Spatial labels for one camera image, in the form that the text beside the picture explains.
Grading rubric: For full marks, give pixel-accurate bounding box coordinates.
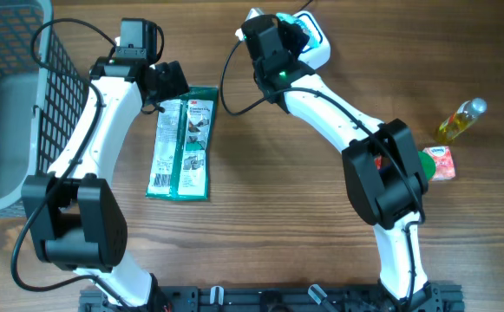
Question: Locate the mint green wipes pack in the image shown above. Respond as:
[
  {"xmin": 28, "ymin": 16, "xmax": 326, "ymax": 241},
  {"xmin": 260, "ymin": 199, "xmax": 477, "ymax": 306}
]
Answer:
[{"xmin": 276, "ymin": 12, "xmax": 322, "ymax": 52}]

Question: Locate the green 3M gloves package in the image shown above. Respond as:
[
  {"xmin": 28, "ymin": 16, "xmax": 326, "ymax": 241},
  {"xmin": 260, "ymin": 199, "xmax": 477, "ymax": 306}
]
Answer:
[{"xmin": 146, "ymin": 86, "xmax": 218, "ymax": 201}]

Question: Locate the red stick sachet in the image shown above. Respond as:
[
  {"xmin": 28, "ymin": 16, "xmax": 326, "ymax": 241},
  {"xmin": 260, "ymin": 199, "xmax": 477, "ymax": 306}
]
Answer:
[{"xmin": 374, "ymin": 155, "xmax": 383, "ymax": 170}]

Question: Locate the green lid round container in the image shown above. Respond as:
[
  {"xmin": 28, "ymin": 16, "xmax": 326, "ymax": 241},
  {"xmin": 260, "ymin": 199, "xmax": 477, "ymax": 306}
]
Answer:
[{"xmin": 418, "ymin": 151, "xmax": 436, "ymax": 181}]

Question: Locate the yellow liquid bottle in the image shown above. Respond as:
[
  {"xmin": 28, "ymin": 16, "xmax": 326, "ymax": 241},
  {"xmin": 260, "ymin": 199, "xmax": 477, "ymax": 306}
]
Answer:
[{"xmin": 435, "ymin": 98, "xmax": 488, "ymax": 145}]

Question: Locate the orange Kleenex tissue pack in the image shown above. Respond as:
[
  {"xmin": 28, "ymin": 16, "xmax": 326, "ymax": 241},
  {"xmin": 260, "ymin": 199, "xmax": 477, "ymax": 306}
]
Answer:
[{"xmin": 423, "ymin": 146, "xmax": 455, "ymax": 181}]

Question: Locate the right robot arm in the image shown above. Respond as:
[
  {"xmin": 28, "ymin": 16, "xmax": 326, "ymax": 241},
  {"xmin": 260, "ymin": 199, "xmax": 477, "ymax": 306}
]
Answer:
[{"xmin": 240, "ymin": 14, "xmax": 429, "ymax": 311}]

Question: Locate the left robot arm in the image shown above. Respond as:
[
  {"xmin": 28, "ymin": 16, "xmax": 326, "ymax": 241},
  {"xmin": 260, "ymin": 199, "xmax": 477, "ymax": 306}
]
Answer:
[{"xmin": 10, "ymin": 18, "xmax": 189, "ymax": 311}]

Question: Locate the white barcode scanner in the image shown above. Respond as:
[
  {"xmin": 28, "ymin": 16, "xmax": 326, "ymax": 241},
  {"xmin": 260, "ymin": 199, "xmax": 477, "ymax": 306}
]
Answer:
[{"xmin": 294, "ymin": 10, "xmax": 331, "ymax": 69}]

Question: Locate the grey plastic mesh basket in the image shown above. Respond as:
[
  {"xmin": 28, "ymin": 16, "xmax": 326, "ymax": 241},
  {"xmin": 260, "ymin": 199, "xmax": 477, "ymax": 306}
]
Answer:
[{"xmin": 0, "ymin": 0, "xmax": 88, "ymax": 218}]

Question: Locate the black left camera cable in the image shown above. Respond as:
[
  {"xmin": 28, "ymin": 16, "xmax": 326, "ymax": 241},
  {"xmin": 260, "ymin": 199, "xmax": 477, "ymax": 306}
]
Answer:
[{"xmin": 10, "ymin": 17, "xmax": 122, "ymax": 304}]

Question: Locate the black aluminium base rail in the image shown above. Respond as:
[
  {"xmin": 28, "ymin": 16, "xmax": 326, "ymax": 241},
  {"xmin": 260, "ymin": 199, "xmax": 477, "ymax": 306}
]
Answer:
[{"xmin": 78, "ymin": 283, "xmax": 465, "ymax": 312}]

